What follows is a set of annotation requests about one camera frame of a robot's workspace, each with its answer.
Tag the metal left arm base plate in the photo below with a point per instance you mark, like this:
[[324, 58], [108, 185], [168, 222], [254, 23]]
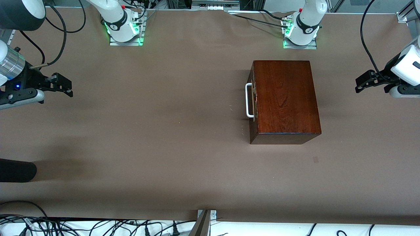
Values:
[[300, 47]]

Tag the aluminium frame profile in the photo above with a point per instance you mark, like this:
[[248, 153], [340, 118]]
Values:
[[405, 14]]

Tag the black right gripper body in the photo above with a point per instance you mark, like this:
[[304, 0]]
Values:
[[30, 79]]

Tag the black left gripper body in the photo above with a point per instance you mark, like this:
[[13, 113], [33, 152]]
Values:
[[383, 77]]

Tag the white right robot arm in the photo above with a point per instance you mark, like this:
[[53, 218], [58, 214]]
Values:
[[119, 26]]

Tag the metal camera mount strut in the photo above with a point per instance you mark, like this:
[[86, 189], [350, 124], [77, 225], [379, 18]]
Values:
[[201, 224]]

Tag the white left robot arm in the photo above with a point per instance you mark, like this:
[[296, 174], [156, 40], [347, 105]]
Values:
[[305, 26]]

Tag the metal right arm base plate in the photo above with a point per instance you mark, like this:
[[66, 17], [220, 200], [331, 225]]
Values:
[[126, 43]]

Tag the black rounded cylinder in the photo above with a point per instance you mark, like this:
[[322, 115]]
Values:
[[16, 170]]

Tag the dark wooden drawer cabinet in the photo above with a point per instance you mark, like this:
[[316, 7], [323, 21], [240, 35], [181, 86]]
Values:
[[285, 98]]

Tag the aluminium frame rail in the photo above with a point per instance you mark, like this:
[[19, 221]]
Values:
[[9, 36]]

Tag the brown paper table cover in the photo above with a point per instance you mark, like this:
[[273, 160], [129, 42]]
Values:
[[164, 147]]

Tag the silver metal equipment box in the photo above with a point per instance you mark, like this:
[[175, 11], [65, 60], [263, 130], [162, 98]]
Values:
[[215, 4]]

